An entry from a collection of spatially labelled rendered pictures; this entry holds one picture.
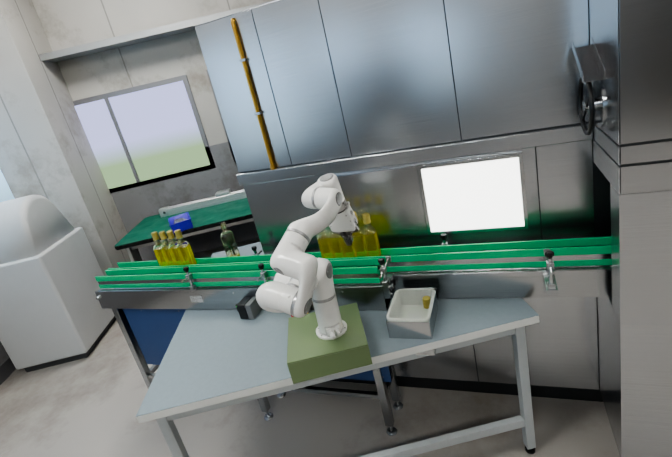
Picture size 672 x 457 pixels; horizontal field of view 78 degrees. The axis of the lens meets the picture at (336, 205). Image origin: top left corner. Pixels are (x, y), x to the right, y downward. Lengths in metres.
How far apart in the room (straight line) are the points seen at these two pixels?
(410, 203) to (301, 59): 0.82
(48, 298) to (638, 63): 3.92
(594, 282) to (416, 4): 1.28
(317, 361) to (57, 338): 2.92
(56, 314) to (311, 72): 2.96
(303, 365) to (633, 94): 1.37
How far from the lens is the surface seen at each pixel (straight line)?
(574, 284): 1.89
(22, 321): 4.24
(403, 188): 1.92
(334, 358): 1.62
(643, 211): 1.61
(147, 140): 5.01
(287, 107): 2.03
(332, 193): 1.35
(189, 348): 2.14
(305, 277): 1.24
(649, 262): 1.70
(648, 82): 1.51
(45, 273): 3.95
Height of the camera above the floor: 1.81
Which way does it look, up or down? 18 degrees down
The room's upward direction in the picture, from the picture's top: 13 degrees counter-clockwise
